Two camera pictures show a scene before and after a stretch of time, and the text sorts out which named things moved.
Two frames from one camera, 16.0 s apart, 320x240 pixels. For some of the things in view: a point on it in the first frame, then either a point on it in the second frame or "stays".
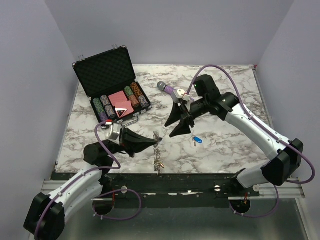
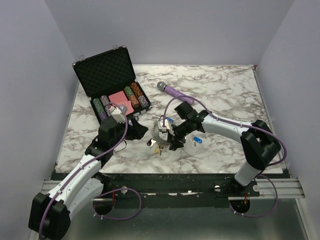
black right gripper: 183,127 -> 178,144
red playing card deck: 120,101 stays
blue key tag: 198,140 stays
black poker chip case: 109,79 stays
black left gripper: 131,142 -> 137,131
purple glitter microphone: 162,86 stays
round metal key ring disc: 158,163 -> 155,134
